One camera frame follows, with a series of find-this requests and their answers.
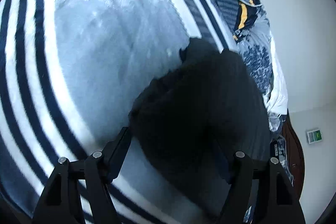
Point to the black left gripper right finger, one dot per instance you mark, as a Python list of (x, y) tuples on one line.
[(251, 186)]

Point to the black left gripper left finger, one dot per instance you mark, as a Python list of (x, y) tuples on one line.
[(60, 200)]

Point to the black puffer jacket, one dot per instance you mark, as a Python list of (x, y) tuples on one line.
[(190, 122)]

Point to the lying blue HOMES pillow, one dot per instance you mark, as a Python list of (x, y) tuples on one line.
[(280, 153)]

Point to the dark red wooden headboard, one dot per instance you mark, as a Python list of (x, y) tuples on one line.
[(295, 157)]

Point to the blue striped bed blanket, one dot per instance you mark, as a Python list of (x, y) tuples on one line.
[(71, 70)]

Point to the blue white crumpled duvet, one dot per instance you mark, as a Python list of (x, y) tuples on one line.
[(250, 27)]

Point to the green white wall calendar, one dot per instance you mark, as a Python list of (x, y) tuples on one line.
[(314, 136)]

